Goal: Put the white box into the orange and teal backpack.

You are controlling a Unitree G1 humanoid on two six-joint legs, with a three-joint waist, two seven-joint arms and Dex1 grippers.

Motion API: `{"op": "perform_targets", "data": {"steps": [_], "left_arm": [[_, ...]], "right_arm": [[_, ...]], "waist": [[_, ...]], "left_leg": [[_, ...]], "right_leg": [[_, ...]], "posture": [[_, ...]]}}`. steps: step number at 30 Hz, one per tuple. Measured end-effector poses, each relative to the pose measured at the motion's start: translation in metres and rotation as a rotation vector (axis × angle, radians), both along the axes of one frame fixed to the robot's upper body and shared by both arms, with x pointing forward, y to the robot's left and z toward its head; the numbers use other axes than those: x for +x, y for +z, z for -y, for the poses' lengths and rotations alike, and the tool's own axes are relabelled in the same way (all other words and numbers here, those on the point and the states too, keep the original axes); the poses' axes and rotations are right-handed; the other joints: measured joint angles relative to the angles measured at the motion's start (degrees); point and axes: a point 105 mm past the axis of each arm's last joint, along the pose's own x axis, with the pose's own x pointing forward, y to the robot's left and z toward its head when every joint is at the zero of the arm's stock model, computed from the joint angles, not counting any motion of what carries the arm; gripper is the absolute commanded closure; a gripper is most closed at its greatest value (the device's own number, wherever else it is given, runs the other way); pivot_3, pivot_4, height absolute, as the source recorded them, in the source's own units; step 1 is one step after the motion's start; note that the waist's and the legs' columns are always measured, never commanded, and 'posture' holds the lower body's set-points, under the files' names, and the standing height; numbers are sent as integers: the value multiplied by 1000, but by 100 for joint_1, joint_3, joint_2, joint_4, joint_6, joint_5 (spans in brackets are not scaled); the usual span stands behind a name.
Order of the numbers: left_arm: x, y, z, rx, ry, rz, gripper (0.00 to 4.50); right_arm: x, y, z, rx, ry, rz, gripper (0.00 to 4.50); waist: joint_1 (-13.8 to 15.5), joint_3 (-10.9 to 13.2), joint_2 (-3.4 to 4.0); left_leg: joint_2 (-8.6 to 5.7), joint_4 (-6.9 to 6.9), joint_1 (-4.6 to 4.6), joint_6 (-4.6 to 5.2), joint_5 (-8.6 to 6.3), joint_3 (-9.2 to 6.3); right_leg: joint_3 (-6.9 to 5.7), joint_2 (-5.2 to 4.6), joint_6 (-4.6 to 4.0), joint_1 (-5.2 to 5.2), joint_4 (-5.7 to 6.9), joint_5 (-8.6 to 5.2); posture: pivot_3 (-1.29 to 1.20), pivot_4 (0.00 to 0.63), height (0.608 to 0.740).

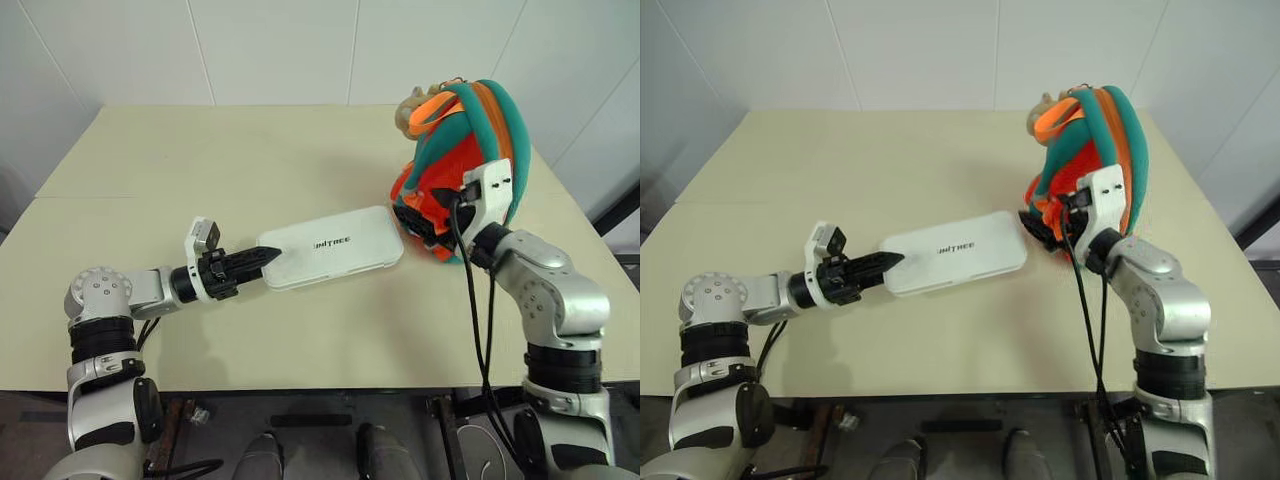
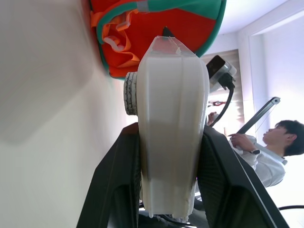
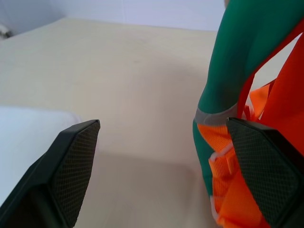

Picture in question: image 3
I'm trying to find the orange and teal backpack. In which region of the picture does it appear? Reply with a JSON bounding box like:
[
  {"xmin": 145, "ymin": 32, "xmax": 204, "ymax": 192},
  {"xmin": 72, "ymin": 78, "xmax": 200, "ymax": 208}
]
[{"xmin": 192, "ymin": 0, "xmax": 304, "ymax": 228}]

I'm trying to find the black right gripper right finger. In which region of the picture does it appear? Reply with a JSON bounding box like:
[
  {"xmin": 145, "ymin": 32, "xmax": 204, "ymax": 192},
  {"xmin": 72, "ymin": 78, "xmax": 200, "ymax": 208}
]
[{"xmin": 227, "ymin": 117, "xmax": 304, "ymax": 228}]

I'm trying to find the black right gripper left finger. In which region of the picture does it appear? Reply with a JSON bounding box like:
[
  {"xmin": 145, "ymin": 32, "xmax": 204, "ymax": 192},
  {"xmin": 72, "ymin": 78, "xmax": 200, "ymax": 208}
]
[{"xmin": 0, "ymin": 119, "xmax": 101, "ymax": 228}]

